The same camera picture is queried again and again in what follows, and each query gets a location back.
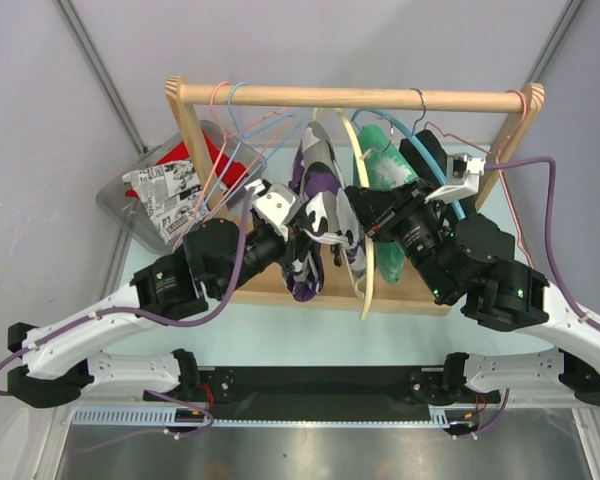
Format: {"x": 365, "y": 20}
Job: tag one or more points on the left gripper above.
{"x": 289, "y": 245}

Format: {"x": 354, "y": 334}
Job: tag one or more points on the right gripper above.
{"x": 378, "y": 208}

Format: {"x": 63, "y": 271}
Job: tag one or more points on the cream wooden hanger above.
{"x": 364, "y": 286}

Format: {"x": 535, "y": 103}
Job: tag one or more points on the purple camouflage trousers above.
{"x": 326, "y": 215}

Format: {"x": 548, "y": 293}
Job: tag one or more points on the red trousers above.
{"x": 180, "y": 152}

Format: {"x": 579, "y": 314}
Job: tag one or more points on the black white print trousers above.
{"x": 169, "y": 194}

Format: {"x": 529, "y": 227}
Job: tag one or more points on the light blue wire hanger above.
{"x": 215, "y": 192}

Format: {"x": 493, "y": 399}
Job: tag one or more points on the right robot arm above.
{"x": 473, "y": 260}

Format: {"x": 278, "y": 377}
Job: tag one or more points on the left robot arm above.
{"x": 66, "y": 361}

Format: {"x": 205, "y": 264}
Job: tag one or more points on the green tie-dye trousers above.
{"x": 386, "y": 169}

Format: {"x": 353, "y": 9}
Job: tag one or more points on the blue plastic hanger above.
{"x": 428, "y": 158}

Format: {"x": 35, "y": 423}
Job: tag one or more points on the wooden clothes rack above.
{"x": 411, "y": 295}

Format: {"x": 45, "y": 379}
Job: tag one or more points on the clear plastic bin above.
{"x": 129, "y": 212}

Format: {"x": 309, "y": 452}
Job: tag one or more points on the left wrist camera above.
{"x": 276, "y": 204}

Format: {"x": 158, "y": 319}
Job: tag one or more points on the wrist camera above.
{"x": 463, "y": 179}
{"x": 276, "y": 204}

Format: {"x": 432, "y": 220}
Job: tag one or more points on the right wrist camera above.
{"x": 463, "y": 179}

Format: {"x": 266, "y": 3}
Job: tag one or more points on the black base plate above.
{"x": 326, "y": 394}

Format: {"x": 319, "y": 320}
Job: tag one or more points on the aluminium rail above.
{"x": 173, "y": 419}

